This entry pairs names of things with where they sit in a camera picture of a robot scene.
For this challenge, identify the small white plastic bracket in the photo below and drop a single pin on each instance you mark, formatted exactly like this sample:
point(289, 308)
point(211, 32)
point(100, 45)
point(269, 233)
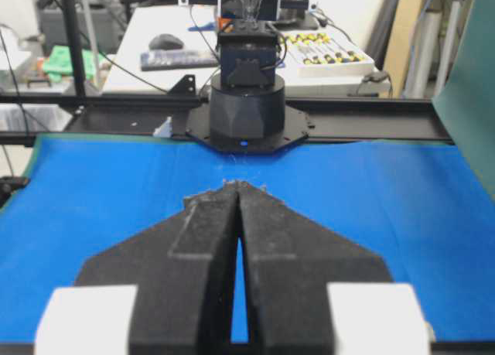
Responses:
point(164, 130)

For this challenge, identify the dark blue keyboard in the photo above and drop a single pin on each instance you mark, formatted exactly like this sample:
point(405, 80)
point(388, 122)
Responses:
point(158, 60)

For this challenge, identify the black vertical frame pole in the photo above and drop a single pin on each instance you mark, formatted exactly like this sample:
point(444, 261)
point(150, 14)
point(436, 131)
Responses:
point(73, 39)

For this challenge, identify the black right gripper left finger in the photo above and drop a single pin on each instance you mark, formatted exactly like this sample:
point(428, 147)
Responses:
point(184, 269)

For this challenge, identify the white screwdriver set box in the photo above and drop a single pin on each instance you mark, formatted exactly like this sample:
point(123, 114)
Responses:
point(325, 54)

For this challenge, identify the black aluminium frame rail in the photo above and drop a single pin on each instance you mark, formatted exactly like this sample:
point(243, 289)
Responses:
point(317, 120)

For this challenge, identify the blue table mat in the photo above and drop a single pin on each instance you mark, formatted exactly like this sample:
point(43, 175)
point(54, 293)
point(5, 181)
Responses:
point(420, 206)

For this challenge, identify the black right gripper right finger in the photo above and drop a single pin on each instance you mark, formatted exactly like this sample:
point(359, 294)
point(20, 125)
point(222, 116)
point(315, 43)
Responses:
point(288, 262)

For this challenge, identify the white desk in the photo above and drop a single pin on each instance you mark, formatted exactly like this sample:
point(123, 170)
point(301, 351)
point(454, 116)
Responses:
point(197, 29)

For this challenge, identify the green cloth bundle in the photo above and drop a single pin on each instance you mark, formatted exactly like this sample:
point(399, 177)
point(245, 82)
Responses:
point(59, 64)

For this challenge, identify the black computer mouse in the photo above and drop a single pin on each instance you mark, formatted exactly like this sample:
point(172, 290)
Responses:
point(165, 42)

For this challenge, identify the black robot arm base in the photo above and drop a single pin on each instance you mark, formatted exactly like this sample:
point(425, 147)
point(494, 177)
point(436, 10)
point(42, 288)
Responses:
point(246, 111)

